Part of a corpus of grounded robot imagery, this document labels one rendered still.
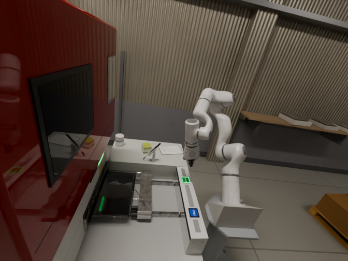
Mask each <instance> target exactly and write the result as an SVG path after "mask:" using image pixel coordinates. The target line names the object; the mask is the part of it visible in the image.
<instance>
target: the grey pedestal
mask: <svg viewBox="0 0 348 261"><path fill-rule="evenodd" d="M217 201H222V196H219V195H213V196H212V198H211V199H210V200H209V202H217ZM205 212H206V216H207V220H208V221H209V225H208V227H207V230H206V231H207V234H208V238H209V239H208V241H207V243H206V245H205V247H204V249H203V252H202V258H203V261H231V259H230V256H229V252H228V249H227V248H225V247H224V245H225V243H226V242H227V240H228V238H230V239H248V240H258V239H259V237H258V235H257V233H256V231H255V229H254V227H252V229H249V228H230V227H215V226H214V223H213V219H212V216H211V213H210V209H209V206H208V203H207V204H206V205H205Z"/></svg>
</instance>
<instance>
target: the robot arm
mask: <svg viewBox="0 0 348 261"><path fill-rule="evenodd" d="M235 101H236V98H235V96H234V94H232V93H230V92H226V91H216V90H213V89H211V88H206V89H204V90H203V91H202V93H201V95H200V97H199V100H198V102H197V104H196V106H195V109H194V111H193V117H194V118H195V119H188V120H186V121H185V142H184V143H185V145H184V151H183V155H184V157H183V159H184V160H187V161H188V164H189V165H190V167H191V166H193V162H194V160H195V159H198V158H199V144H198V140H199V139H200V140H209V138H210V136H211V133H212V129H213V123H212V120H211V118H210V117H209V116H208V115H207V112H208V111H209V112H210V113H211V114H212V115H213V116H214V117H215V118H216V120H217V124H218V128H219V138H218V141H217V144H216V148H215V155H216V157H217V158H218V159H219V160H222V161H228V160H231V161H230V162H229V163H228V164H227V165H226V166H224V167H223V168H222V201H217V204H222V205H229V206H239V207H246V206H247V205H246V204H241V202H242V198H240V182H239V168H240V166H241V164H242V163H243V161H244V160H245V158H246V156H247V149H246V147H245V146H244V145H243V144H241V143H232V144H226V143H227V139H228V138H229V137H230V136H231V133H232V126H231V121H230V118H229V117H228V116H227V115H225V114H223V113H222V112H221V110H222V109H224V108H227V107H229V106H232V105H233V104H234V103H235ZM199 121H201V122H203V123H204V124H205V125H206V126H205V127H200V126H199Z"/></svg>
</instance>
